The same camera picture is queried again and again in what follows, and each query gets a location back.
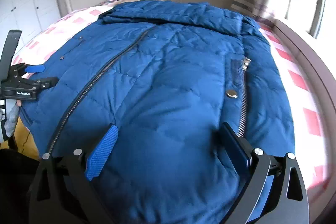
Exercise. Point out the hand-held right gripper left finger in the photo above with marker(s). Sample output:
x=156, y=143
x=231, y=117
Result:
x=101, y=153

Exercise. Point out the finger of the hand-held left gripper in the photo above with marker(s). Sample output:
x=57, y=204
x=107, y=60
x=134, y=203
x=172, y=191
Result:
x=34, y=69
x=44, y=81

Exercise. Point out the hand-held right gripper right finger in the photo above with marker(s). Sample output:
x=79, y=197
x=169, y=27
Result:
x=235, y=146

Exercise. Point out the blue puffer jacket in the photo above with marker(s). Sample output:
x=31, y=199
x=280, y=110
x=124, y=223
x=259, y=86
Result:
x=170, y=95

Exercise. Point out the person's left forearm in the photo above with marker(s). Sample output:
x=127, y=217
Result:
x=11, y=121

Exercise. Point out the person's left hand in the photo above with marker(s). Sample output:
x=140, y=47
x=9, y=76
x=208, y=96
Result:
x=18, y=103

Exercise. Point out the pink checked bedsheet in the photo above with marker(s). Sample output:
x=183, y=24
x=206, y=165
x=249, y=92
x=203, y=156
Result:
x=71, y=23

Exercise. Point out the white wardrobe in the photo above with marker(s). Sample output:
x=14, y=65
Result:
x=31, y=3

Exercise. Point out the patterned pillow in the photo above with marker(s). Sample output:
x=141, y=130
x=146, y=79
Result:
x=113, y=0

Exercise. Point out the beige window ledge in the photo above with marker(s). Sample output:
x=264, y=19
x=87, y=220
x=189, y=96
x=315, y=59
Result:
x=315, y=61

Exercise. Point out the window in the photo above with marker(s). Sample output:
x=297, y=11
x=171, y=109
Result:
x=328, y=14

